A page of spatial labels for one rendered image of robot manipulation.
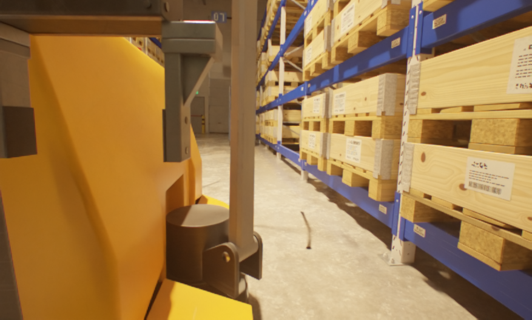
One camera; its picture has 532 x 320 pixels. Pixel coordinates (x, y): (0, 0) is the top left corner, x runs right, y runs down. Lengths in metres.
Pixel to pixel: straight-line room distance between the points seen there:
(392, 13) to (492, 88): 0.75
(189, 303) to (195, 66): 0.44
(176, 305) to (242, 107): 0.39
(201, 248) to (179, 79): 0.53
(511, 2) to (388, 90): 0.59
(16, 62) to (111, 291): 0.25
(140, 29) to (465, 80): 1.02
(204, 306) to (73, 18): 0.47
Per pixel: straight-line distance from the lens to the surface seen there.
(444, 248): 1.30
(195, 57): 0.21
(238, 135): 0.56
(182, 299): 0.56
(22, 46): 0.30
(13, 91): 0.29
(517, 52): 1.02
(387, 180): 1.55
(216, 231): 0.68
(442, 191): 1.16
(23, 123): 0.29
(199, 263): 0.70
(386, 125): 1.51
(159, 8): 0.21
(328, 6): 2.54
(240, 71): 0.57
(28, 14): 0.26
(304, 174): 3.22
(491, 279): 1.18
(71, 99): 0.37
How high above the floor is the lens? 0.69
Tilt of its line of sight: 7 degrees down
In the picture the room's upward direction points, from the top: 1 degrees clockwise
